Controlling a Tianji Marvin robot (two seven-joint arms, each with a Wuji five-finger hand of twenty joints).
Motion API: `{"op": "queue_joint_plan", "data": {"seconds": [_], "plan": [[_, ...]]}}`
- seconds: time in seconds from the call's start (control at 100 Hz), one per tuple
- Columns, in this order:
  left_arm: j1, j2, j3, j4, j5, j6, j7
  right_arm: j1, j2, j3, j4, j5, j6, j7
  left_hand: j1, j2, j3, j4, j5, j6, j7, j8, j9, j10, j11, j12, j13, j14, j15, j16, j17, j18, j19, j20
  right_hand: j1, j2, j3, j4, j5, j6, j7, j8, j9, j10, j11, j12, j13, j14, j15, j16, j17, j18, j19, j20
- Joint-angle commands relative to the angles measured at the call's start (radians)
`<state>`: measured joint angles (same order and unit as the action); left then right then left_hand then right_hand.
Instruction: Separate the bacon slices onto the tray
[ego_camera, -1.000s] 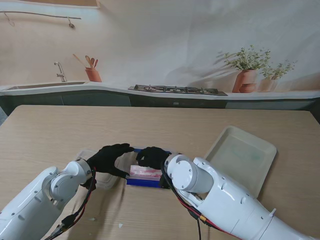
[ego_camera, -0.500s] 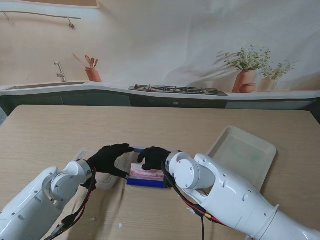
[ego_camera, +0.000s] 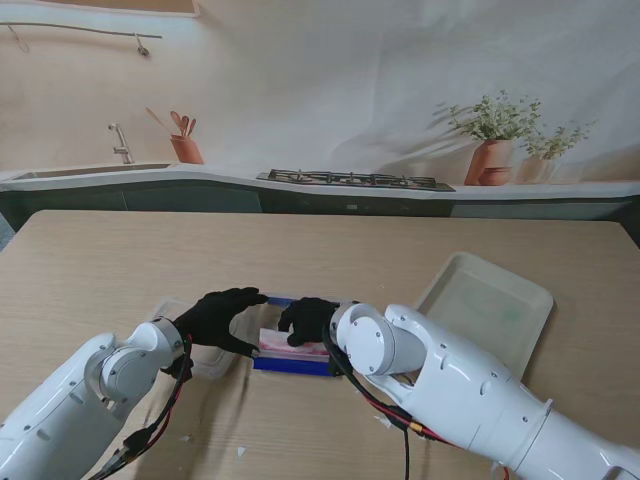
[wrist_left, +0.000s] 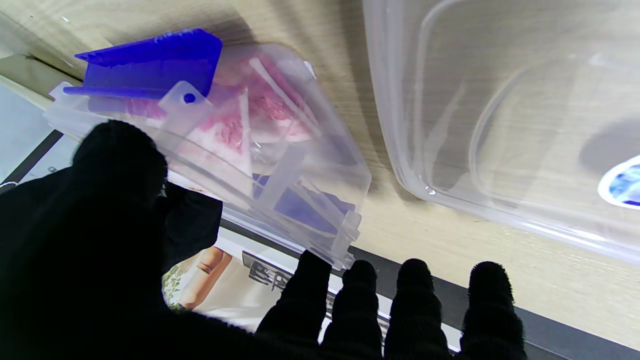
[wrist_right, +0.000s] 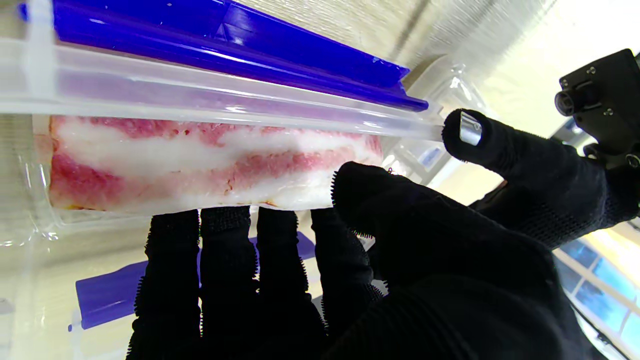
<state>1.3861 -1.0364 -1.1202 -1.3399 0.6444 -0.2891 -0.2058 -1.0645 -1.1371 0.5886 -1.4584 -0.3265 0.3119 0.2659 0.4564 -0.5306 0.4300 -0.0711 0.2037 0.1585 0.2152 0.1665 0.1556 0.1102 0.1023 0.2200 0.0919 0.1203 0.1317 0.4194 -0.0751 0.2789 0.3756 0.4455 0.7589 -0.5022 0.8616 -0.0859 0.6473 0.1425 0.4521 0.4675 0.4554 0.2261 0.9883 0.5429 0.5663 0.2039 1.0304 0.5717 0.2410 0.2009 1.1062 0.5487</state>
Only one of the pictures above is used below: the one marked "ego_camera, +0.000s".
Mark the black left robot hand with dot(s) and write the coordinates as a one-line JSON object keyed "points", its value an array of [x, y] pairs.
{"points": [[210, 320]]}

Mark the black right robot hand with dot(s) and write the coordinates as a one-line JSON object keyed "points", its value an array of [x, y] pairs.
{"points": [[310, 317]]}

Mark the clear lid with blue label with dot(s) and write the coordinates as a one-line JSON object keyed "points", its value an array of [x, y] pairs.
{"points": [[210, 362]]}

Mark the stack of raw bacon slices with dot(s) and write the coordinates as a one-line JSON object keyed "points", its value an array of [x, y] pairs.
{"points": [[272, 342]]}

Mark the clear plastic food container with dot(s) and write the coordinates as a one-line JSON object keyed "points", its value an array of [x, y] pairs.
{"points": [[290, 366]]}

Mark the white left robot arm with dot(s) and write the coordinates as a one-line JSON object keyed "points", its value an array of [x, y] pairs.
{"points": [[60, 400]]}

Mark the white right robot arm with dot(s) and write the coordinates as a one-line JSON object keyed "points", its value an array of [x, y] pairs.
{"points": [[450, 370]]}

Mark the beige plastic tray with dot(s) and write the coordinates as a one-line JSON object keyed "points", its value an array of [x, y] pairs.
{"points": [[490, 310]]}

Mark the small white paper scrap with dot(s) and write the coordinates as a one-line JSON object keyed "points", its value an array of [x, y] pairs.
{"points": [[241, 451]]}

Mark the printed kitchen backdrop cloth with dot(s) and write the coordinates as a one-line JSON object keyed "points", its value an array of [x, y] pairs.
{"points": [[320, 75]]}

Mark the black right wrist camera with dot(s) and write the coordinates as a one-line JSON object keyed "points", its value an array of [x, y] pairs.
{"points": [[334, 367]]}

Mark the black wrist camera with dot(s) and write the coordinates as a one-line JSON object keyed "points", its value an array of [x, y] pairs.
{"points": [[334, 367], [177, 370]]}

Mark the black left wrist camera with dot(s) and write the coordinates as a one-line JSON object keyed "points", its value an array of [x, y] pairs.
{"points": [[177, 370]]}

